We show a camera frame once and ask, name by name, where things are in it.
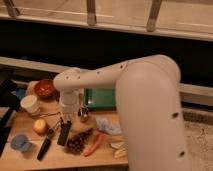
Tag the yellow banana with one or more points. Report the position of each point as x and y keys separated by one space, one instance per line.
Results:
x=120 y=149

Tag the metal spoon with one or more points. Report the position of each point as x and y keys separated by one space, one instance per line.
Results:
x=43 y=115

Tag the bunch of dark grapes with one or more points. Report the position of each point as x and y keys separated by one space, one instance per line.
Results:
x=76 y=144

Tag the blue plastic cup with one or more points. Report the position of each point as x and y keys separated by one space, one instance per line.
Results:
x=21 y=143

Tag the orange carrot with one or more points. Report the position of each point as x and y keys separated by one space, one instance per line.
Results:
x=99 y=139

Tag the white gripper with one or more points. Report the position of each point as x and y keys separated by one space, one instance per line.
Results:
x=69 y=103

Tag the crumpled blue white cloth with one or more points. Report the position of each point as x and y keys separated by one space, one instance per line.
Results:
x=104 y=125

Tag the red yellow apple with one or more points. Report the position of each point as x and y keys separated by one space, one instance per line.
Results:
x=40 y=127

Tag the black rectangular eraser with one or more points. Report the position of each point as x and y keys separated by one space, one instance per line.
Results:
x=65 y=128

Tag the wooden cutting board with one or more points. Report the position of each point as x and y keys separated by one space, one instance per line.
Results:
x=51 y=104

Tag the red bowl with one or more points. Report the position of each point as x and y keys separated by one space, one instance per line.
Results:
x=44 y=88

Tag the white paper cup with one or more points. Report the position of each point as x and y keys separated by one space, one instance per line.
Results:
x=31 y=104

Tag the green plastic tray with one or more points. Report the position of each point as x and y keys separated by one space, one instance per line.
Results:
x=99 y=99

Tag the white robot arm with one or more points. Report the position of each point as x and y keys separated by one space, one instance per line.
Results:
x=148 y=104

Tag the black chair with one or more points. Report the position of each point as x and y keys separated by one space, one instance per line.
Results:
x=8 y=100

